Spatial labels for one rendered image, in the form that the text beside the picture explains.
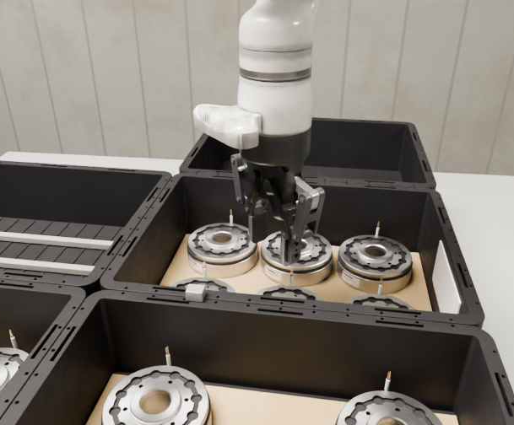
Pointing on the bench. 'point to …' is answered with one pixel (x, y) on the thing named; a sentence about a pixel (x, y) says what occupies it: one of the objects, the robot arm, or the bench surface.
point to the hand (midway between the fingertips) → (273, 240)
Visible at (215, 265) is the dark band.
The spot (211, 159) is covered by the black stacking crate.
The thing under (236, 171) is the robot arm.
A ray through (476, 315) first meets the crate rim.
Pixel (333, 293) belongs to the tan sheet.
